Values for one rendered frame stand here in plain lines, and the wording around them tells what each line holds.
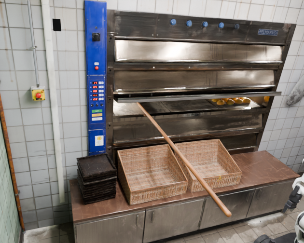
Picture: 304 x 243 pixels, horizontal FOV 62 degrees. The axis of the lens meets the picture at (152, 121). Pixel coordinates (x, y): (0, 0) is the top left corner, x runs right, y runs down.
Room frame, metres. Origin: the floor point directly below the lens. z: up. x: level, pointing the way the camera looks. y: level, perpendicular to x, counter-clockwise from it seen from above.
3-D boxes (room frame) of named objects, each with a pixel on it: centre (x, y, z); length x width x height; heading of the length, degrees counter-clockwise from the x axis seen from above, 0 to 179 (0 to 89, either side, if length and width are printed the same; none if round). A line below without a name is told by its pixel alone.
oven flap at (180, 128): (2.44, -0.47, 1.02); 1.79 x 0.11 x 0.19; 112
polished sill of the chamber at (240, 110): (2.47, -0.46, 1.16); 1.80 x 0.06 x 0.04; 112
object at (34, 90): (1.84, 0.90, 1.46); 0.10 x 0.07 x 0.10; 112
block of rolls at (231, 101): (3.07, -0.85, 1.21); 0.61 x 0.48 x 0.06; 22
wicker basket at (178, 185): (1.98, -0.03, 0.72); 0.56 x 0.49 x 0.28; 114
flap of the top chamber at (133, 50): (2.44, -0.47, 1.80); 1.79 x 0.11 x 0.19; 112
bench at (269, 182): (2.14, -0.48, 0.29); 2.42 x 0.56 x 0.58; 112
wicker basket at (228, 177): (2.21, -0.60, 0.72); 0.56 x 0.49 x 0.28; 111
